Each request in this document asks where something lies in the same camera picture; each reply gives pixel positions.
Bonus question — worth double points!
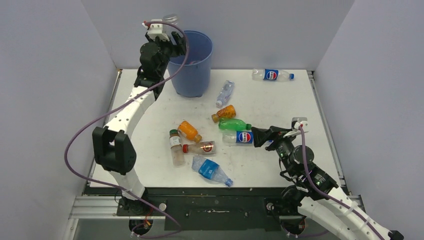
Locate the plain orange juice bottle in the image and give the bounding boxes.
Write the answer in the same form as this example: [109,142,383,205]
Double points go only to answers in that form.
[177,120,203,143]

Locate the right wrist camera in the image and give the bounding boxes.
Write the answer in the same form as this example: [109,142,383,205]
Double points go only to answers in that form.
[283,117,308,138]

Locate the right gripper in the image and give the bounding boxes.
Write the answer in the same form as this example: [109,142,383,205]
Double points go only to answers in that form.
[250,125,296,177]

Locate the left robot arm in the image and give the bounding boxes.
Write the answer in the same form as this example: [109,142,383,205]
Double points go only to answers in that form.
[92,31,188,216]

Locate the crushed blue-label water bottle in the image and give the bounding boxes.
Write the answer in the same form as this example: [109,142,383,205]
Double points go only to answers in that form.
[191,155,234,187]

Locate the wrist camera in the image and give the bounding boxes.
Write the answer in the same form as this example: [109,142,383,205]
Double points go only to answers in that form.
[283,117,308,138]
[142,19,170,42]

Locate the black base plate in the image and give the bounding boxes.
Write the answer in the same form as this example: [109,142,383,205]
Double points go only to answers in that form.
[94,187,305,231]

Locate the wide clear plastic jar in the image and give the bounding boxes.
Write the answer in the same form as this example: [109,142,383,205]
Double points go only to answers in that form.
[162,13,179,35]

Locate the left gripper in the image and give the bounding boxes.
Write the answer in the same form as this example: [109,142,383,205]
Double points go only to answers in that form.
[146,32,185,76]

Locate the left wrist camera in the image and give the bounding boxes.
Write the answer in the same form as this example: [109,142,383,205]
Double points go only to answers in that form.
[142,19,170,42]

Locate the aluminium rail frame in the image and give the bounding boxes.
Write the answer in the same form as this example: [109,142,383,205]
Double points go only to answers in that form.
[62,69,145,240]

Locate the orange pineapple-label juice bottle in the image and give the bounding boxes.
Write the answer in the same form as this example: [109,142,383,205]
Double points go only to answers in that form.
[211,105,237,123]

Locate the purple cable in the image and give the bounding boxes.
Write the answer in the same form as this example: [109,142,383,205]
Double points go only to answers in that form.
[63,20,190,239]
[298,125,387,240]

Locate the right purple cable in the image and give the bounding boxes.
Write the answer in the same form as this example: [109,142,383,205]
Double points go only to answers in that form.
[298,125,387,240]

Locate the blue plastic bin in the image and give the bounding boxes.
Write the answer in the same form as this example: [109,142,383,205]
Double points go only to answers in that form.
[171,30,214,98]

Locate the pepsi bottle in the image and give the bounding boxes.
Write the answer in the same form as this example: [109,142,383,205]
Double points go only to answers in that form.
[251,68,295,82]
[222,131,254,145]

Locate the small clear water bottle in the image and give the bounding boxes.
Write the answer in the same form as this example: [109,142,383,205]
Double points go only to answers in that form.
[215,80,235,108]

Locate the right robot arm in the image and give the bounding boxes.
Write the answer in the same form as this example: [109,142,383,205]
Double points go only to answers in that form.
[251,126,404,240]

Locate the cloudy bottle green cap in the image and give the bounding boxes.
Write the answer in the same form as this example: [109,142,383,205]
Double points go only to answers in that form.
[169,129,185,167]

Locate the green plastic bottle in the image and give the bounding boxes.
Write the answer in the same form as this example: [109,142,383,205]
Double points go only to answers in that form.
[218,117,252,131]

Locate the clear bottle red round logo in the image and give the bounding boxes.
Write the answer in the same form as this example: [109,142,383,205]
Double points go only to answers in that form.
[182,141,216,155]

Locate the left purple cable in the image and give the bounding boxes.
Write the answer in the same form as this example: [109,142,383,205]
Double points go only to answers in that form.
[63,20,190,239]

